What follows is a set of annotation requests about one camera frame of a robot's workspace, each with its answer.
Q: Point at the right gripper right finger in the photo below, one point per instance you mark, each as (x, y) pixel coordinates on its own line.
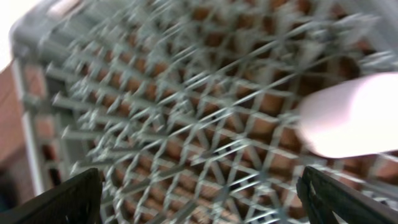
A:
(324, 199)

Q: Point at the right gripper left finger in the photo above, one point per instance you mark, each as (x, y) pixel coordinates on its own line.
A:
(76, 200)

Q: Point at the pink-tinted white cup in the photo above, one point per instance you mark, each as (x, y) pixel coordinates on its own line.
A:
(355, 118)

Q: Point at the grey dishwasher rack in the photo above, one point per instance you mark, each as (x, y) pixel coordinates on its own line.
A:
(189, 109)

